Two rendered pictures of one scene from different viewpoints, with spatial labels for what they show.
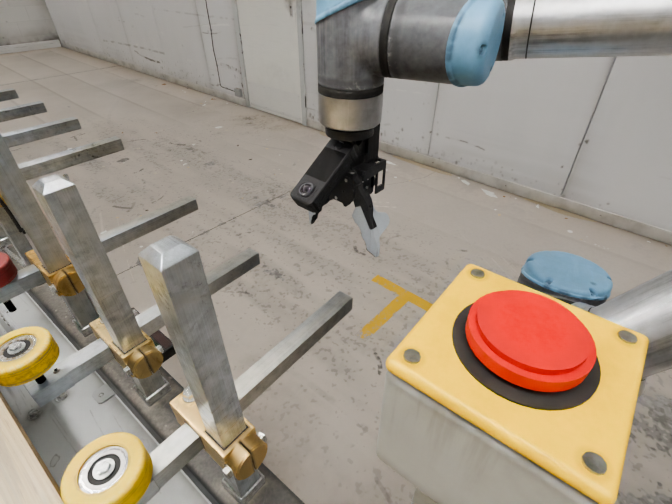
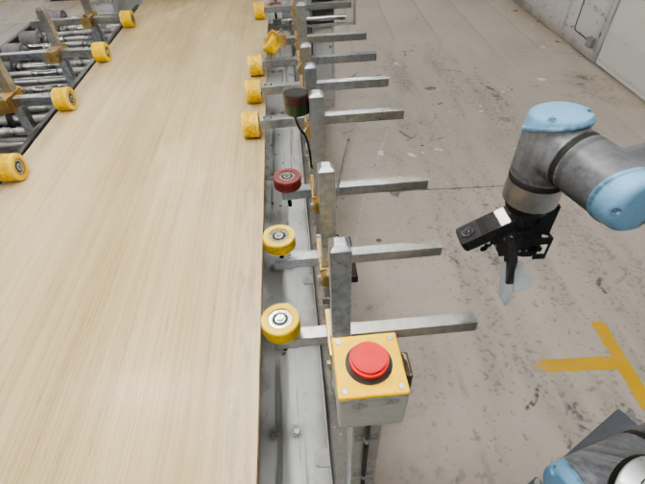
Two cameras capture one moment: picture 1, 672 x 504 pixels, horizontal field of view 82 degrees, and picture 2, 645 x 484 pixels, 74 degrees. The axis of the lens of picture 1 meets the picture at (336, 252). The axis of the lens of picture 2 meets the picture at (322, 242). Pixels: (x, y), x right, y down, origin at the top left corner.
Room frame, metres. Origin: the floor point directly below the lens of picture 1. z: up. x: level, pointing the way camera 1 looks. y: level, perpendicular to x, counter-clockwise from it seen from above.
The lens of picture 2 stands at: (-0.10, -0.21, 1.61)
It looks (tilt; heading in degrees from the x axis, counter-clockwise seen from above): 44 degrees down; 48
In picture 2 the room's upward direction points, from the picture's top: 3 degrees counter-clockwise
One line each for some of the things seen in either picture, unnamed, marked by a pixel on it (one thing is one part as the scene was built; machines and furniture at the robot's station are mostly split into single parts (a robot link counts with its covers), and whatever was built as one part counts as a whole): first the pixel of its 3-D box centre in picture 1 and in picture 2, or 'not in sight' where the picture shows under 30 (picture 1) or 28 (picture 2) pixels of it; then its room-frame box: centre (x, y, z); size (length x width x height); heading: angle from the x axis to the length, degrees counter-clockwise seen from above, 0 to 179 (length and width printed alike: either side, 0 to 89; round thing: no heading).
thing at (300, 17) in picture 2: not in sight; (304, 67); (1.04, 1.11, 0.93); 0.03 x 0.03 x 0.48; 51
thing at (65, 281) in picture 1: (55, 270); (319, 193); (0.58, 0.55, 0.85); 0.13 x 0.06 x 0.05; 51
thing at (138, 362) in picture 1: (127, 344); (328, 261); (0.42, 0.35, 0.82); 0.13 x 0.06 x 0.05; 51
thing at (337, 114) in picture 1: (348, 108); (531, 188); (0.56, -0.02, 1.16); 0.10 x 0.09 x 0.05; 48
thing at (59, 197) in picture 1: (120, 321); (328, 248); (0.41, 0.33, 0.89); 0.03 x 0.03 x 0.48; 51
